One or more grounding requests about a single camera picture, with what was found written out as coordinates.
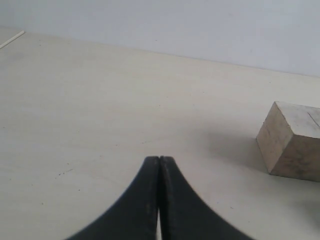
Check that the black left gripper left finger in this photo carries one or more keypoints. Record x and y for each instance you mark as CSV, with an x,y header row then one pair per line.
x,y
134,215

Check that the largest wooden cube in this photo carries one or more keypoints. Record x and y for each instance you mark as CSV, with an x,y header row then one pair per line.
x,y
289,141

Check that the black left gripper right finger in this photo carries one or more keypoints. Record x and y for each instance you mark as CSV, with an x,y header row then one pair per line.
x,y
183,214

